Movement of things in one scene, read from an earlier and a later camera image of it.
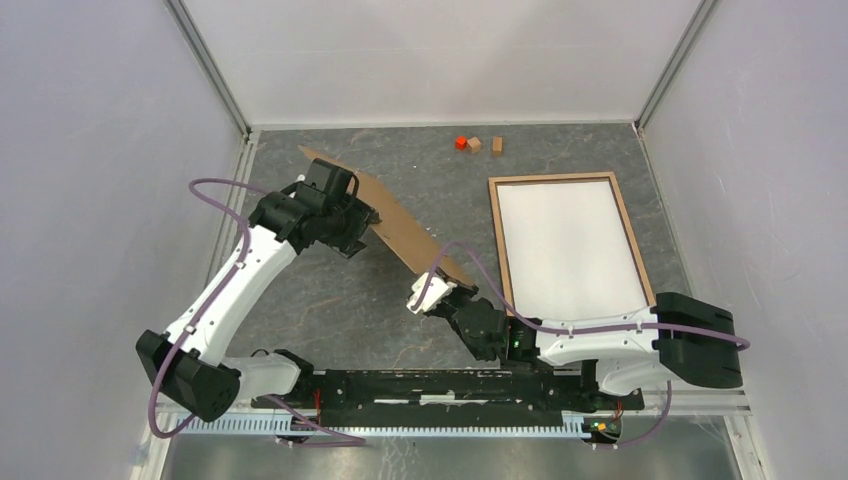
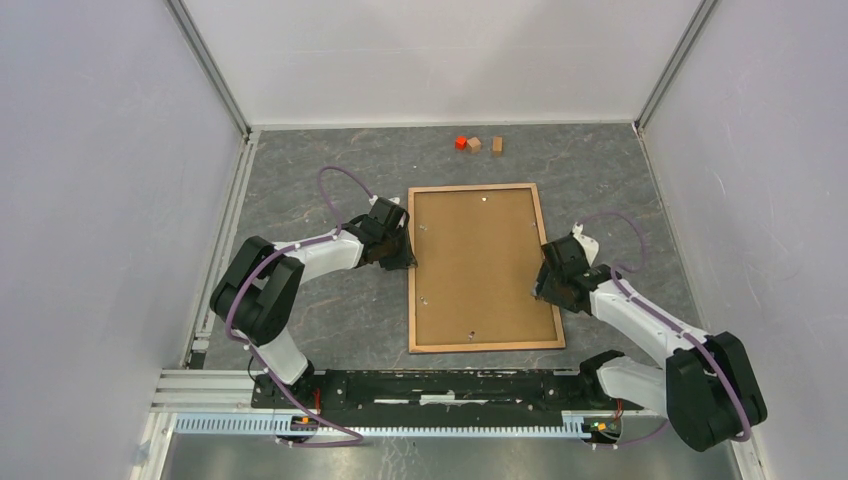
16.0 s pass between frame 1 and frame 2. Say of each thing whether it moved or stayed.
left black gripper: moved
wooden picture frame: moved
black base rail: stayed
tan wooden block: stayed
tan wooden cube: stayed
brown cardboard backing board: moved
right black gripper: moved
